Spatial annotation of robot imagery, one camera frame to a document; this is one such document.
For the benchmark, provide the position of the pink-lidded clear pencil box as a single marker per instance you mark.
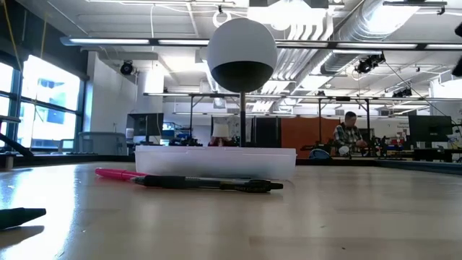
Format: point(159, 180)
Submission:
point(216, 162)

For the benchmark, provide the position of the black ballpoint pen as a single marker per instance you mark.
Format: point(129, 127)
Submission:
point(216, 183)

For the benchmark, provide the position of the pink highlighter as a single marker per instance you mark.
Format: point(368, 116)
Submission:
point(115, 174)

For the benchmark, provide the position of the black crayon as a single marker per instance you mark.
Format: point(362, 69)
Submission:
point(18, 217)

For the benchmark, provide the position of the white globe table lamp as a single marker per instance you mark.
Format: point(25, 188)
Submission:
point(242, 47)

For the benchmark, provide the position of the dark computer monitor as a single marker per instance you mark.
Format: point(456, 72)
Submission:
point(146, 124)
point(429, 128)

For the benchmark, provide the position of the blue bag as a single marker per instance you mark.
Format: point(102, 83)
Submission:
point(319, 154)

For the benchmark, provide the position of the person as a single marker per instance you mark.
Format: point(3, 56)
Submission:
point(346, 135)

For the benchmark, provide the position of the black ceiling spotlight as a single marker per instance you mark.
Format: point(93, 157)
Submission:
point(127, 68)

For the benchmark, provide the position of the long ceiling light bar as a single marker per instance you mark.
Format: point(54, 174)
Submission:
point(108, 41)

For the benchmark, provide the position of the black ceiling track lights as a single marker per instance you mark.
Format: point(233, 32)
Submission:
point(370, 63)

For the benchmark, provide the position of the large window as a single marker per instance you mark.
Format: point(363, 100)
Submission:
point(50, 101)

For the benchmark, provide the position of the black background workstation frame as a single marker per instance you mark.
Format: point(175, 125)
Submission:
point(173, 94)

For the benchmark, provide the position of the silver ceiling air duct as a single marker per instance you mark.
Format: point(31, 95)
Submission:
point(361, 21)

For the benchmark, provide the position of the black aluminium table frame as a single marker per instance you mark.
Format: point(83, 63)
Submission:
point(54, 159)

